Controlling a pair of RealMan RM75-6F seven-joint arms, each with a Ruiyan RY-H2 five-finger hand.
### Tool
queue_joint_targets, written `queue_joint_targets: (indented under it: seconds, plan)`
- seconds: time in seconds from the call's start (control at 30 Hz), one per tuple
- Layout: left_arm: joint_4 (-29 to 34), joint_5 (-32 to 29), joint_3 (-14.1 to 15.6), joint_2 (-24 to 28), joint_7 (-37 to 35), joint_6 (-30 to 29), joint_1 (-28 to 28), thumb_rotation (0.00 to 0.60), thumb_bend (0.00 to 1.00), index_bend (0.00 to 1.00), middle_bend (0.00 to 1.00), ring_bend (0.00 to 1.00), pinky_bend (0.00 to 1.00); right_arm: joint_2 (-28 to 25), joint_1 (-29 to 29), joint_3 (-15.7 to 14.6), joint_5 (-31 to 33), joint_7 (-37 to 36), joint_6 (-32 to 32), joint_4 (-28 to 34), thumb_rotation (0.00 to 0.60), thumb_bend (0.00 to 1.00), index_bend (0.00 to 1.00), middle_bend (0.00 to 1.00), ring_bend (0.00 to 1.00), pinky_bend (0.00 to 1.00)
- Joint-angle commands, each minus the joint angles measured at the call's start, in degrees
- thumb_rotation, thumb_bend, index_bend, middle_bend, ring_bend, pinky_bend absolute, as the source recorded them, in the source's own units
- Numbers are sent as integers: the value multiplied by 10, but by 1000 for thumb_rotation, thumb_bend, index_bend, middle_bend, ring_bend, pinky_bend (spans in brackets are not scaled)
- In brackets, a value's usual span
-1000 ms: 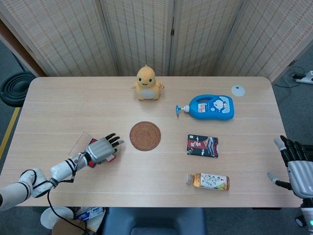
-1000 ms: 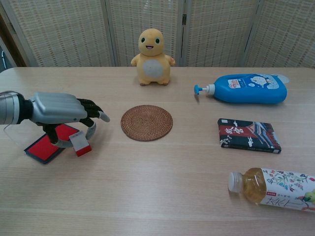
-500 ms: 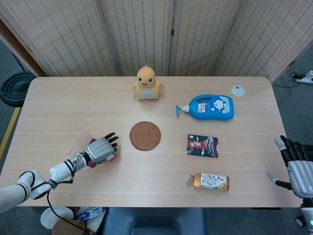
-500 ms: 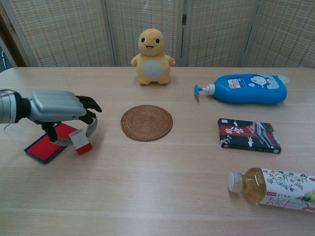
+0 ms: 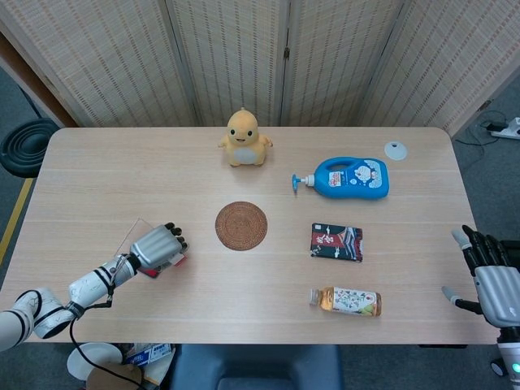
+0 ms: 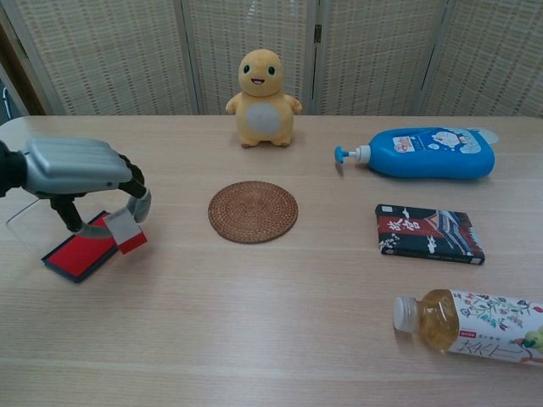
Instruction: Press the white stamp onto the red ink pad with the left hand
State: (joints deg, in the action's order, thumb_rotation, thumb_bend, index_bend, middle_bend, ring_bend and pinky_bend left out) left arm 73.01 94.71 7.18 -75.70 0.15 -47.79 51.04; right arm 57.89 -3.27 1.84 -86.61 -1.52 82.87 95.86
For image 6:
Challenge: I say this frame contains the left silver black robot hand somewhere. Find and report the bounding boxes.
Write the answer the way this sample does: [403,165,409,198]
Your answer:
[16,137,152,239]

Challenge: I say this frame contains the red white stamp block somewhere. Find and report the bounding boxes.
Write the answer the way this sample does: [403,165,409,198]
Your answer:
[103,208,148,255]

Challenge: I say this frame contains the clear plastic lid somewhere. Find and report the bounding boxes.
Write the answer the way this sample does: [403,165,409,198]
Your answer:
[5,198,64,258]

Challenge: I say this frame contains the red ink pad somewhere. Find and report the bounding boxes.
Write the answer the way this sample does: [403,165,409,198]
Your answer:
[40,212,118,285]

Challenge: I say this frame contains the round woven rattan coaster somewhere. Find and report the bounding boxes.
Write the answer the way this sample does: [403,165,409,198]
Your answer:
[207,180,299,244]

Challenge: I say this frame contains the yellow plush dinosaur toy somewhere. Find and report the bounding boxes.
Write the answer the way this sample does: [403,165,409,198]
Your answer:
[225,48,303,149]

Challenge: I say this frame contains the woven folding screen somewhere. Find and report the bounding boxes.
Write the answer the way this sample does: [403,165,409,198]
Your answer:
[0,0,543,118]

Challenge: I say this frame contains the blue pump lotion bottle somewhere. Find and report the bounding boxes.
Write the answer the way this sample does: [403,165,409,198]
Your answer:
[333,126,496,181]

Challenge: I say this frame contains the dark illustrated book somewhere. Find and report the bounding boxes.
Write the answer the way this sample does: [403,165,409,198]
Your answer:
[374,203,486,265]

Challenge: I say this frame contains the tea bottle with floral label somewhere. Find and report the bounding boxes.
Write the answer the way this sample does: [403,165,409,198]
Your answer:
[393,288,543,367]

